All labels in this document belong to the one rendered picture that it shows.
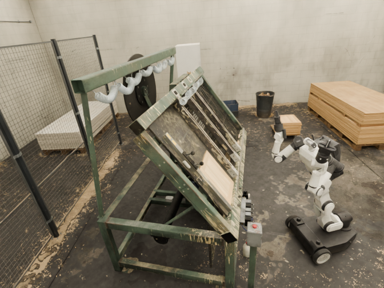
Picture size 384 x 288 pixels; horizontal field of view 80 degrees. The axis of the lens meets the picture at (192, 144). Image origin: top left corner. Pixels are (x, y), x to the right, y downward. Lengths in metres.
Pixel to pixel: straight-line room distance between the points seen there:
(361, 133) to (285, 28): 3.65
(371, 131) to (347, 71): 3.34
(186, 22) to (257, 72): 2.53
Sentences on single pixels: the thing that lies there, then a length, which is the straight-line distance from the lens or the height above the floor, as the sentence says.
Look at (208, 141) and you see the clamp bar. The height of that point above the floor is 1.34.
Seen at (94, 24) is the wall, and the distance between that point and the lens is 7.93.
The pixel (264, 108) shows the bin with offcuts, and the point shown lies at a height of 0.27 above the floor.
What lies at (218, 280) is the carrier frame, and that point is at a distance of 2.71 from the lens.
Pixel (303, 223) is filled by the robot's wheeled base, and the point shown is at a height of 0.21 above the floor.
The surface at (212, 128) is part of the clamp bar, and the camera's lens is 2.80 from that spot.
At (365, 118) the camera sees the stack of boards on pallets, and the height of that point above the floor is 0.69.
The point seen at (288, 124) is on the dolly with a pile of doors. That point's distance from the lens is 5.49.
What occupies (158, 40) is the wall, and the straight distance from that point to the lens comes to 7.41.
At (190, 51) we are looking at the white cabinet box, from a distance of 5.91.
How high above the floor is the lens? 2.48
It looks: 27 degrees down
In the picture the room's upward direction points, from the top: 5 degrees counter-clockwise
